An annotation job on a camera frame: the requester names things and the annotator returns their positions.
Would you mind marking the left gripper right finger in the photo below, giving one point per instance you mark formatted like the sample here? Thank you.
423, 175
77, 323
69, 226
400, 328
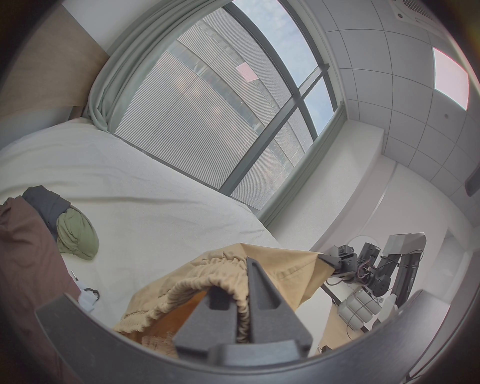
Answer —
270, 315

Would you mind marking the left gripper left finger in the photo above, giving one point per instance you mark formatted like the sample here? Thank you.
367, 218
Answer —
210, 322

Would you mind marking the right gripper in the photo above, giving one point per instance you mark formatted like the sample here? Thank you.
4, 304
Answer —
348, 268

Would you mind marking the tan shorts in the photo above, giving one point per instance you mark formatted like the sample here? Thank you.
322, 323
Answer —
285, 270

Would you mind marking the bed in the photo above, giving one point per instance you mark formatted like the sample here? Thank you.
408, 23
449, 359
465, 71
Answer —
150, 180

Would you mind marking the white garment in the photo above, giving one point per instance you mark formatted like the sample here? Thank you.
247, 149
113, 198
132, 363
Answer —
87, 300

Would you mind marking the green garment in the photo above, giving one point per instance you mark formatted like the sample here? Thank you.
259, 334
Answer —
77, 236

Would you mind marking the brown garment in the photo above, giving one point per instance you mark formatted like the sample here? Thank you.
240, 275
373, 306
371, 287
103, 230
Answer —
26, 262

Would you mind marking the window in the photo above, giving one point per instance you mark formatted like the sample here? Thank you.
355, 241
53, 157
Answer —
225, 112

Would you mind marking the black garment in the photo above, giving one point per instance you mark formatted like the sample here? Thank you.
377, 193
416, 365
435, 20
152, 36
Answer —
45, 202

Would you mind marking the square ceiling light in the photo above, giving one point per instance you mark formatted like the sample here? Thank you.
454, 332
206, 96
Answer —
450, 75

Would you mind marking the grey-green curtain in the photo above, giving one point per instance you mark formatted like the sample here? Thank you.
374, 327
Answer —
127, 67

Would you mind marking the ceiling air vent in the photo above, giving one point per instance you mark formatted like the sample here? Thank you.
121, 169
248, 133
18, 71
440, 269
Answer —
420, 9

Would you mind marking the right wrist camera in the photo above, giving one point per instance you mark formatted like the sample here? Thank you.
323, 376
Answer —
347, 251

